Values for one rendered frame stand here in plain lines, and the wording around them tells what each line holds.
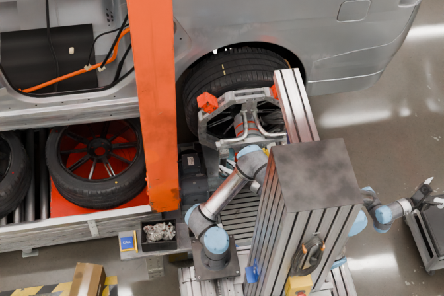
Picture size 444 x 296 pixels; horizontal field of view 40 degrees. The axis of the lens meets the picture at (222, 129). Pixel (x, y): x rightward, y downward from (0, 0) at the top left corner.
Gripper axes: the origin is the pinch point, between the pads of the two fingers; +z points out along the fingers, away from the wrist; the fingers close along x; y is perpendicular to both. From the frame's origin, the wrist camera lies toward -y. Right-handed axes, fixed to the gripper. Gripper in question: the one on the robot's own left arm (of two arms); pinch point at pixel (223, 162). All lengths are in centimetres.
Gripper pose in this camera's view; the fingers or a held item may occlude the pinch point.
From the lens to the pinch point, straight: 337.8
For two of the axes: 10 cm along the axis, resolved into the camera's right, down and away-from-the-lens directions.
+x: 5.7, -6.7, 4.8
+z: -8.2, -4.9, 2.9
